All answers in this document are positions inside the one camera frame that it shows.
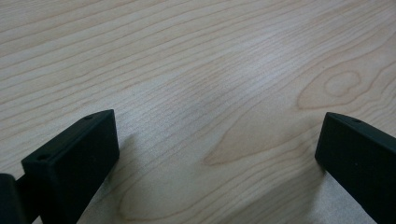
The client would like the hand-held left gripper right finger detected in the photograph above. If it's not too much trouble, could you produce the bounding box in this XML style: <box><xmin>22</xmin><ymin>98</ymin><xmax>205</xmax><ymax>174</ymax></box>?
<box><xmin>314</xmin><ymin>112</ymin><xmax>396</xmax><ymax>224</ymax></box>

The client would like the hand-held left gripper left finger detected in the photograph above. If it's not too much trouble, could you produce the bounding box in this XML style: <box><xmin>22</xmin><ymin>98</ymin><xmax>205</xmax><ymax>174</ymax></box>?
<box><xmin>16</xmin><ymin>108</ymin><xmax>120</xmax><ymax>224</ymax></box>

